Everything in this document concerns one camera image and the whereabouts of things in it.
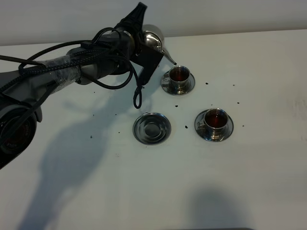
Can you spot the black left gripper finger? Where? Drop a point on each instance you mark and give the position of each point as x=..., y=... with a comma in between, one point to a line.
x=134, y=20
x=148, y=59

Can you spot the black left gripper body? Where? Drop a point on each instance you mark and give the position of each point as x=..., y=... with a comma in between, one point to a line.
x=123, y=41

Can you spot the stainless steel teapot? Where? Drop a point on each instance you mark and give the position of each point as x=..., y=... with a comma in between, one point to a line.
x=153, y=45

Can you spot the far stainless steel teacup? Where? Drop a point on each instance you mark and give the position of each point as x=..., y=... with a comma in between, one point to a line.
x=177, y=77

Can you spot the stainless steel teacup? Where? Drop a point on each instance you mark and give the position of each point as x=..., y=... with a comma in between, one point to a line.
x=214, y=120
x=177, y=77

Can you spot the steel teapot saucer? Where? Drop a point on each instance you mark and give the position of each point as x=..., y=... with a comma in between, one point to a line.
x=151, y=128

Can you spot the near stainless steel teacup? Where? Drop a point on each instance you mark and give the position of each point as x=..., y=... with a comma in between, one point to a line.
x=214, y=120

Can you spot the far steel saucer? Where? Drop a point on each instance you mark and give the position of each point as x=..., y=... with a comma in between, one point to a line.
x=175, y=88

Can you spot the near steel saucer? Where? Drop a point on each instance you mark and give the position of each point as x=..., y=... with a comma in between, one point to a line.
x=212, y=137

